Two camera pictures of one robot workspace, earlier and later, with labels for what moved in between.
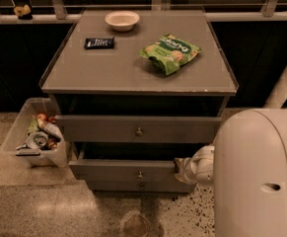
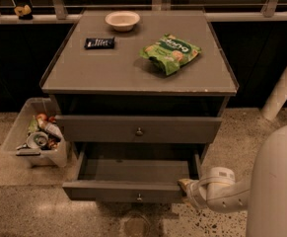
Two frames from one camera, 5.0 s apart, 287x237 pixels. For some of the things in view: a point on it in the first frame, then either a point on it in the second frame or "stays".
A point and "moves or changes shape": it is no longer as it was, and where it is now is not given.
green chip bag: [170, 52] stays
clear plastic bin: [34, 135] stays
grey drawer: [127, 161] moves or changes shape
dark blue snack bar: [99, 42] stays
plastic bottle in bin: [50, 127] stays
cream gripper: [195, 169] → [195, 191]
